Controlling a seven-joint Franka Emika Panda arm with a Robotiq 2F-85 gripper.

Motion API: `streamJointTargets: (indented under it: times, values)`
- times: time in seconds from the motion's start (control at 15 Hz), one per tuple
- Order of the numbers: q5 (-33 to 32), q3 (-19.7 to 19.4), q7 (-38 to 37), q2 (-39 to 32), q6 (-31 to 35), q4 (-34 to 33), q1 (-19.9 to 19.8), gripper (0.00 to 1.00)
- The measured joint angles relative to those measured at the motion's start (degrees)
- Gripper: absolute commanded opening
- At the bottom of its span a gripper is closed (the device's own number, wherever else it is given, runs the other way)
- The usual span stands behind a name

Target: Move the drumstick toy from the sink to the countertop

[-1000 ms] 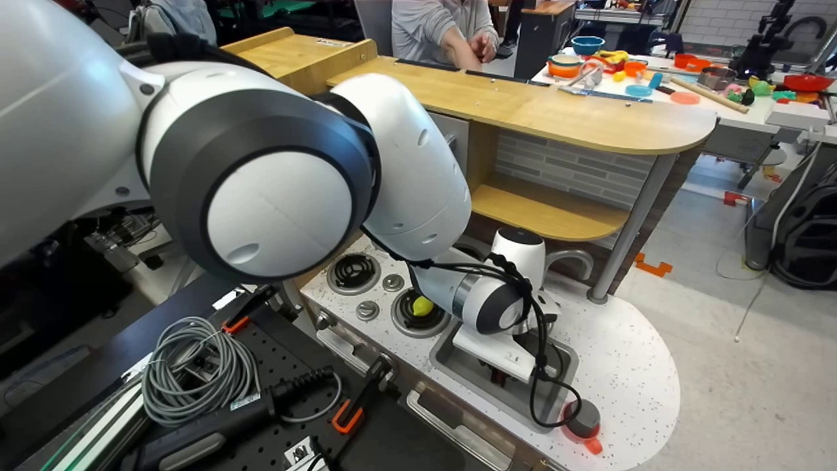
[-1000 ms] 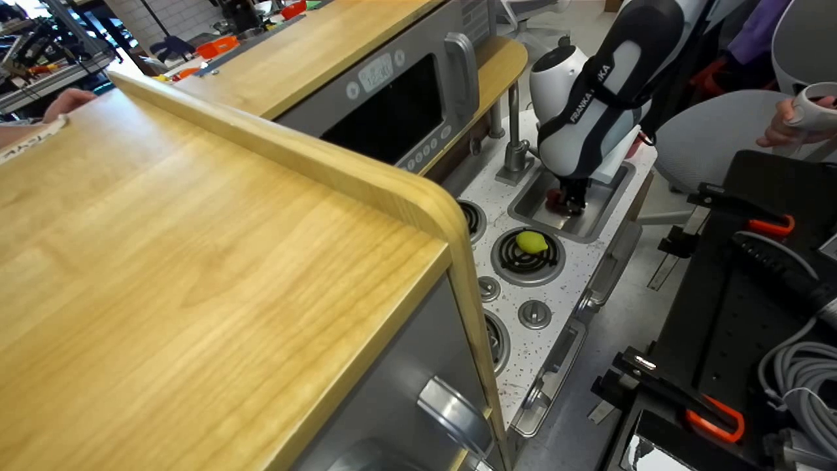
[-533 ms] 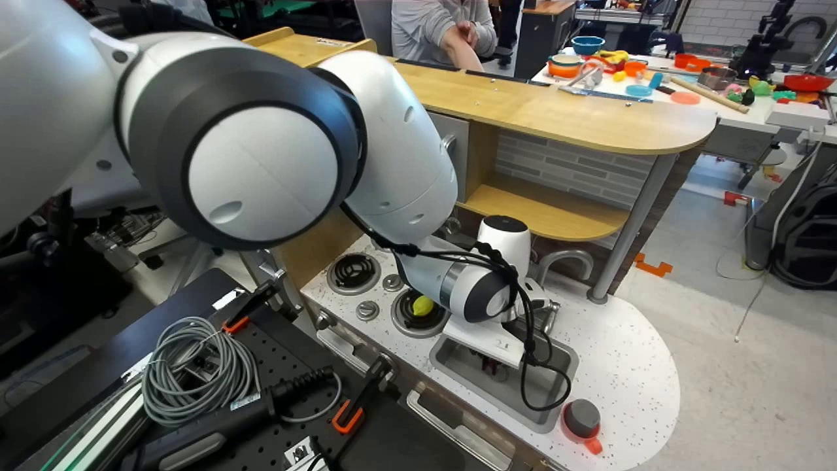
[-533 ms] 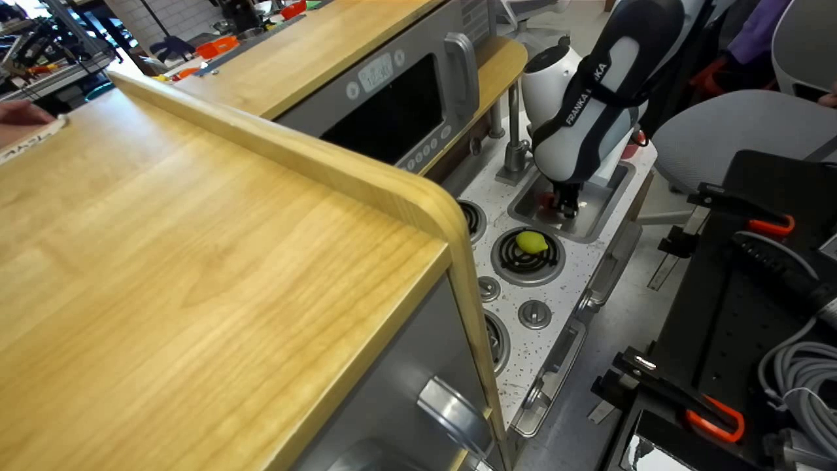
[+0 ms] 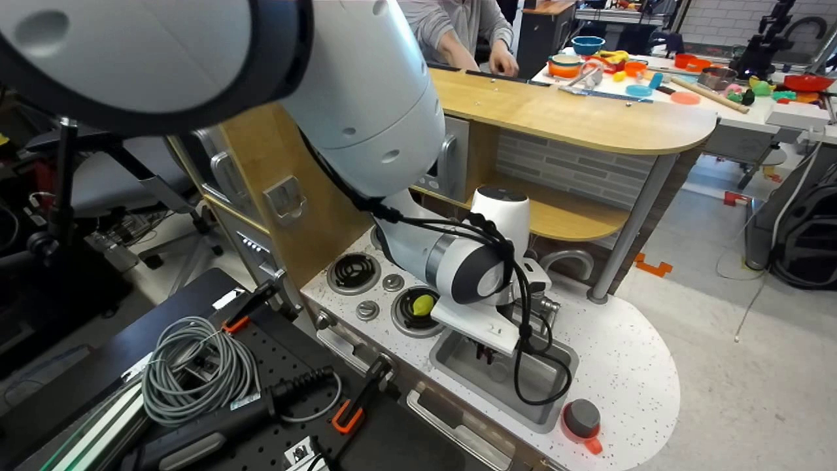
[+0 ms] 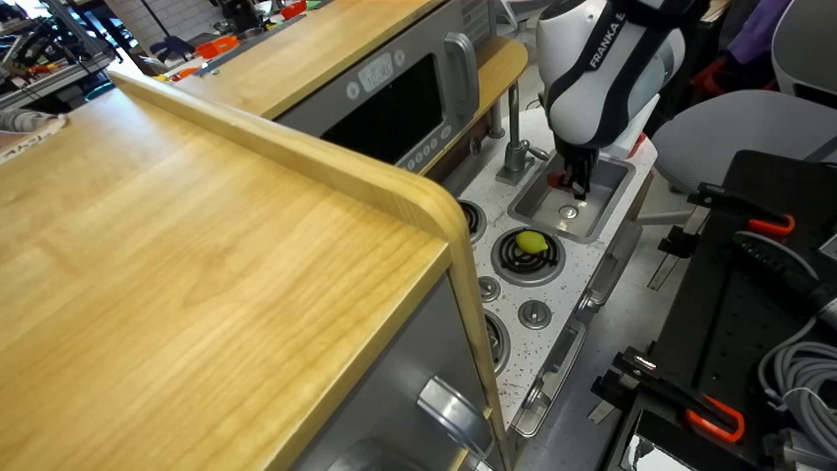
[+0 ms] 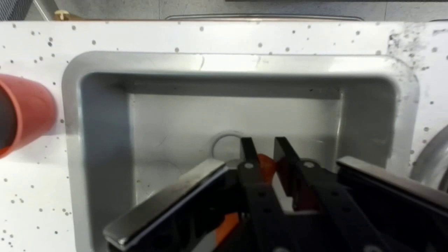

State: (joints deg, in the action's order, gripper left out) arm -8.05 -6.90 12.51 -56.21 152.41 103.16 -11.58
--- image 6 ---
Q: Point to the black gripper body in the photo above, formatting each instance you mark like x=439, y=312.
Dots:
x=579, y=158

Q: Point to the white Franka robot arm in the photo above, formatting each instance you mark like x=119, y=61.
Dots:
x=609, y=95

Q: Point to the gray toy sink basin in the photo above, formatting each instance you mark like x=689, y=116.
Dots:
x=602, y=199

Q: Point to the silver toy faucet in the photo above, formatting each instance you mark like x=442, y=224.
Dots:
x=514, y=148

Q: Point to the yellow-green toy fruit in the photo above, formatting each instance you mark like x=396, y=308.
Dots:
x=532, y=241

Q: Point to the black toy stove burner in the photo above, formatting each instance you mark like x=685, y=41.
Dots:
x=527, y=267
x=498, y=342
x=472, y=222

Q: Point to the wooden toy kitchen playset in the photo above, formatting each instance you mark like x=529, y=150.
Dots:
x=172, y=262

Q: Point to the silver stove knob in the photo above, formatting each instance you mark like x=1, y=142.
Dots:
x=489, y=288
x=534, y=316

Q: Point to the black orange bar clamp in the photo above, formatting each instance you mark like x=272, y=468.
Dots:
x=670, y=394
x=741, y=210

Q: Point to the light gray chair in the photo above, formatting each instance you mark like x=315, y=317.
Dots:
x=741, y=131

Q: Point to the black perforated robot table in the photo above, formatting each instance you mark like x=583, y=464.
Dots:
x=697, y=330

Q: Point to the purple cloth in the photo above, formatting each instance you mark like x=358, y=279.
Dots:
x=758, y=31

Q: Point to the gray chair backrest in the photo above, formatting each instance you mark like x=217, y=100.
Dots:
x=807, y=44

